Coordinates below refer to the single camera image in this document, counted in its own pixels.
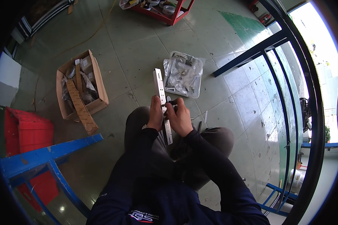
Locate person's body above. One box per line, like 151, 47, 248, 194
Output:
86, 157, 271, 225

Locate long narrow cardboard box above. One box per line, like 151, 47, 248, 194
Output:
65, 78, 99, 136

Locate white board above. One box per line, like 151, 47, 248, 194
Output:
0, 52, 23, 107

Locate stack of aluminium profiles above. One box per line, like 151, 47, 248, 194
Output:
11, 0, 77, 45

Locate yellow cable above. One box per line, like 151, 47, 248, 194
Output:
54, 0, 117, 59

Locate dark blue metal door frame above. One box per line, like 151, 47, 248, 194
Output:
212, 0, 327, 225

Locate open cardboard box of hardware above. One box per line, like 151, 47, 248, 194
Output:
56, 49, 110, 122

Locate red plastic crate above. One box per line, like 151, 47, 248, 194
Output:
4, 106, 60, 213

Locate blue metal trestle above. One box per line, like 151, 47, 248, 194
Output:
0, 133, 104, 225

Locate person's left hand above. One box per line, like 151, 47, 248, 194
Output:
147, 95, 167, 132

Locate clear tray of bagged hardware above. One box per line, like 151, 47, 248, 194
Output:
162, 51, 206, 99

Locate white buckets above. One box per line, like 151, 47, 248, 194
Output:
288, 168, 306, 189

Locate red cart with tape rolls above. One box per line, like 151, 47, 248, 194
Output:
119, 0, 195, 26

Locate person's right hand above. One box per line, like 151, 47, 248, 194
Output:
165, 97, 194, 138

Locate person's legs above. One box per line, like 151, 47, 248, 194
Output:
124, 106, 235, 192

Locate black screwdriver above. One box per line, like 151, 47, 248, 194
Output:
166, 96, 179, 109

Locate long silver metal lock strip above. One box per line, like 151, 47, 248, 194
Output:
153, 68, 174, 146

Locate red fire extinguisher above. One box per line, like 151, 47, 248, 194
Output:
259, 13, 272, 25

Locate black motorbike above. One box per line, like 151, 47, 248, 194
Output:
299, 97, 312, 133

